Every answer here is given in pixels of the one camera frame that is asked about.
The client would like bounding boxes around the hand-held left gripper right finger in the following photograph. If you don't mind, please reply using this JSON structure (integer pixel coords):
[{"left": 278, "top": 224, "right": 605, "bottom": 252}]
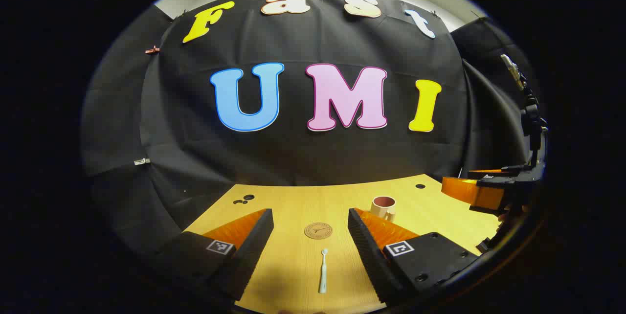
[{"left": 348, "top": 208, "right": 482, "bottom": 305}]

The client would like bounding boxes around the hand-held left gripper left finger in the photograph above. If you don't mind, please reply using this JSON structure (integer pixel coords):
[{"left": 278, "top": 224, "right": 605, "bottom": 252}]
[{"left": 156, "top": 209, "right": 274, "bottom": 302}]

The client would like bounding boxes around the white toothbrush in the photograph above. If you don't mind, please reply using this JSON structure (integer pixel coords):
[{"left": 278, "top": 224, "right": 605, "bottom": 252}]
[{"left": 319, "top": 249, "right": 329, "bottom": 294}]

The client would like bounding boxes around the beige cup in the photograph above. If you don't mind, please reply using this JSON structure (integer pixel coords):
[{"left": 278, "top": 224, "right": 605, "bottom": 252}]
[{"left": 370, "top": 196, "right": 397, "bottom": 222}]

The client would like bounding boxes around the round cork coaster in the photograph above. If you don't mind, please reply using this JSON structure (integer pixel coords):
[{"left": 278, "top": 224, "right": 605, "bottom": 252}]
[{"left": 304, "top": 223, "right": 333, "bottom": 240}]

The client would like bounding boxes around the wooden desktop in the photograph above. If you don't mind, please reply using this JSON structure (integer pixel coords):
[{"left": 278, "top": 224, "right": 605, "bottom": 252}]
[{"left": 183, "top": 174, "right": 502, "bottom": 314}]

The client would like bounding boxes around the black backdrop cloth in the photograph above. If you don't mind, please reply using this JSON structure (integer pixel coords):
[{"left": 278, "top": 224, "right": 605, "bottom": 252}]
[{"left": 81, "top": 0, "right": 543, "bottom": 256}]

